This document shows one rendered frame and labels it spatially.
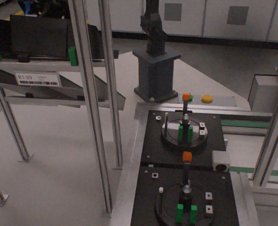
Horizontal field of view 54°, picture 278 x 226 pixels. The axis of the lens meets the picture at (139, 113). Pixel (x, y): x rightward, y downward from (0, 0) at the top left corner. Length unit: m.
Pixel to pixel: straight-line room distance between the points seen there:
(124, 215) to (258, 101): 0.39
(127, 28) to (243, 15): 1.52
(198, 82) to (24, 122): 0.78
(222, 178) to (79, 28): 0.51
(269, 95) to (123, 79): 0.85
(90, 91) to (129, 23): 3.47
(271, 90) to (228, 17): 3.19
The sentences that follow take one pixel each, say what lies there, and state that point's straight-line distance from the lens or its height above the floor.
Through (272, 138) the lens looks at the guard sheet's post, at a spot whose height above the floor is 1.12.
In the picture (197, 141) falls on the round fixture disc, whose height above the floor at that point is 0.99.
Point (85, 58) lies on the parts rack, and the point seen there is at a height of 1.33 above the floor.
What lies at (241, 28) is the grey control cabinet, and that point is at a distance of 3.85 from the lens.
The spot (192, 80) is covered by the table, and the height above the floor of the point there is 0.86.
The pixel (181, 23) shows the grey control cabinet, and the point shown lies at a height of 0.28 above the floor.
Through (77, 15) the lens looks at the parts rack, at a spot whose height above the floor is 1.40.
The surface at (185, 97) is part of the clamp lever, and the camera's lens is 0.85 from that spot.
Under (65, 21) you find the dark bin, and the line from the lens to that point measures 0.56.
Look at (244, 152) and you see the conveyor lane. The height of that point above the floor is 0.92.
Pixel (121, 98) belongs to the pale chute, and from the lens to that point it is 0.89.
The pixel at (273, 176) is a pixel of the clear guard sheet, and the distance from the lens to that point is 0.78.
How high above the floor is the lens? 1.54
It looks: 37 degrees down
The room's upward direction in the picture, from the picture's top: 2 degrees counter-clockwise
